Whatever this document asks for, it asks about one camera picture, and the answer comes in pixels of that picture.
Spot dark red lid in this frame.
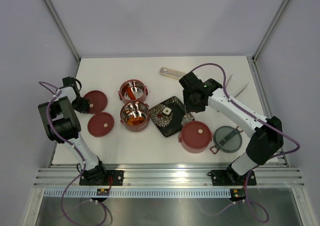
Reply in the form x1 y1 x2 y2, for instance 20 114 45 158
179 121 213 149
84 90 108 114
87 112 115 138

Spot metal food tongs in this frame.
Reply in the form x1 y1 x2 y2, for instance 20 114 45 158
225 74 250 98

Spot pink bowl with handles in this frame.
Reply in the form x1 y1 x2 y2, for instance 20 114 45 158
178 129 213 154

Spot red sausage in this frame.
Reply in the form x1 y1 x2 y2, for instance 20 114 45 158
126 86 136 100

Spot orange roasted meat piece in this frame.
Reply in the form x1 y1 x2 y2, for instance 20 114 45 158
126 117 137 126

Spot orange fried chicken piece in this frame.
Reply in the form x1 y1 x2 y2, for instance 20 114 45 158
132 116 145 125

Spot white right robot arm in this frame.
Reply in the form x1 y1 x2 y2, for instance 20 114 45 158
179 72 284 184

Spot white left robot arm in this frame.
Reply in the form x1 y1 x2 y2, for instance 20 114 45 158
38 76 108 185

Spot white sushi cube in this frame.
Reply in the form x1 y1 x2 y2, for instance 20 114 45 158
162 106 172 116

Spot black floral square plate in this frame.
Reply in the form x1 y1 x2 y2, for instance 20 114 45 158
149 96 195 138

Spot beige cutlery case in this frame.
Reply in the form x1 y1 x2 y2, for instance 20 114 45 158
159 67 186 80

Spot pink bowl back left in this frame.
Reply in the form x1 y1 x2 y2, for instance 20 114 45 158
118 79 149 104

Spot dark pink bowl front left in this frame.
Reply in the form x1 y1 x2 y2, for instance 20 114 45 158
120 101 150 132

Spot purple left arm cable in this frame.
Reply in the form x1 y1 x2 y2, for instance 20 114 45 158
38 80 111 224

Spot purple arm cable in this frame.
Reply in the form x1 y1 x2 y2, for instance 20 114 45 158
38 80 111 224
189 62 301 223

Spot grey transparent lid red handles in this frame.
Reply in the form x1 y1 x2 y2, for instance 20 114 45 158
209 125 243 155

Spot aluminium front rail frame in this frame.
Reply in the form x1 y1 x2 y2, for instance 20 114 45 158
33 163 305 188

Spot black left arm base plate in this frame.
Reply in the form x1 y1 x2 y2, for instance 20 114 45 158
79 169 125 186

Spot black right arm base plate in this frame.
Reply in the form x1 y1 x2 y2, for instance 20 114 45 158
207 169 257 186

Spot left aluminium post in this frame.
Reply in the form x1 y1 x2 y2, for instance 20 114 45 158
43 0 81 63

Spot aluminium post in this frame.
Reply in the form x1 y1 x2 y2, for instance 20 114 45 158
252 0 292 63
43 0 81 63

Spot slotted white cable duct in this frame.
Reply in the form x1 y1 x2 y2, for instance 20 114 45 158
44 188 231 199

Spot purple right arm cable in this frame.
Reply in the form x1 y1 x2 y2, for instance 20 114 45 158
189 62 301 223

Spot right aluminium post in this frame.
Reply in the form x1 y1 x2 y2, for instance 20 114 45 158
252 0 292 63

